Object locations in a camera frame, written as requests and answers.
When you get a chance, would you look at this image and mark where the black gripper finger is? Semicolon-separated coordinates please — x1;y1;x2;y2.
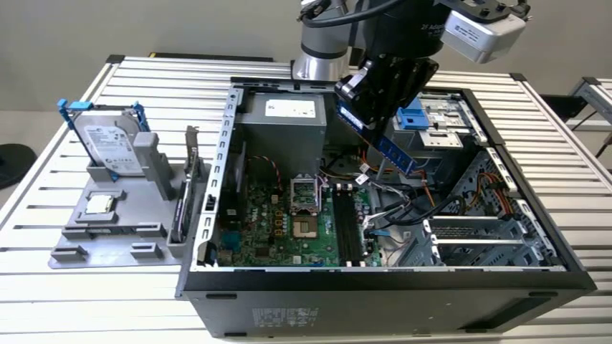
333;61;393;143
383;59;439;135

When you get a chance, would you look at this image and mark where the RAM memory stick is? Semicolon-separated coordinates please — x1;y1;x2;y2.
335;100;415;176

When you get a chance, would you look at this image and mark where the RAM slot with white clip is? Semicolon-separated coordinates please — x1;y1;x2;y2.
346;184;366;268
334;184;353;268

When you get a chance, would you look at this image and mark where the blue plastic drive latch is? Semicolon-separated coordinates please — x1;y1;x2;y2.
395;96;427;130

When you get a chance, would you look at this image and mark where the metal optical drive cage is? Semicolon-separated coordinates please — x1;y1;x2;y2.
366;91;485;182

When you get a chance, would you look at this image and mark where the grey power supply unit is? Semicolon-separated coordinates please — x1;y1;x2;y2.
235;91;329;173

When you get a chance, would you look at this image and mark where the metal socket cover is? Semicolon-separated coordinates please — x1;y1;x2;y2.
287;173;321;216

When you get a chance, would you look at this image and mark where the black case fan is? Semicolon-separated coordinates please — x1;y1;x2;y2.
219;141;249;225

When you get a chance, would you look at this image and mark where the green motherboard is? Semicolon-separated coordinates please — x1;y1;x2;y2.
214;177;383;268

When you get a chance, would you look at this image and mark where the CPU socket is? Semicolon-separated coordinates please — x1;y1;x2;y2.
289;214;319;242

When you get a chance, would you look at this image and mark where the metal disk bay cage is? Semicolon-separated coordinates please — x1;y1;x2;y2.
395;214;545;268

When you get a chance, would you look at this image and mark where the blue rear port block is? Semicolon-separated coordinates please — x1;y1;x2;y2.
219;231;241;252

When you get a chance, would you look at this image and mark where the black graphics card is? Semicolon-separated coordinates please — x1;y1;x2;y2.
169;125;203;247

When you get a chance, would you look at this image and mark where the hard disk in blue carrier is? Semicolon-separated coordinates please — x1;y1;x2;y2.
55;99;151;176

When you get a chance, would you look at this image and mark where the grey parts rack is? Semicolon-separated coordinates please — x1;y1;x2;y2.
46;132;210;269

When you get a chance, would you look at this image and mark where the black PC case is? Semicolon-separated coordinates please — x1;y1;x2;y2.
174;76;598;340

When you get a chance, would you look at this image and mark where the silver CPU chip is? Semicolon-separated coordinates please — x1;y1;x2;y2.
83;196;117;215

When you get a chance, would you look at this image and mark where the black round stand base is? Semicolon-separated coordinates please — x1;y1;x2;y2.
0;143;38;189

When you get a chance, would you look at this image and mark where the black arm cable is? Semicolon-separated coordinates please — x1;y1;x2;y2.
295;0;407;29

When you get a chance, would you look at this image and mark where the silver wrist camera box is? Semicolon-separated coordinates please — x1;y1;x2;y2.
441;9;526;65

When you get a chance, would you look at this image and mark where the multicolour twisted fan cable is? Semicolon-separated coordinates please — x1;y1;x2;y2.
246;154;283;191

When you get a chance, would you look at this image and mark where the black cable bundle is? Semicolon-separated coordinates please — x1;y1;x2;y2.
377;196;463;230

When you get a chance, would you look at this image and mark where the orange red wire bundle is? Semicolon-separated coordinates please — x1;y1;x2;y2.
465;172;511;220

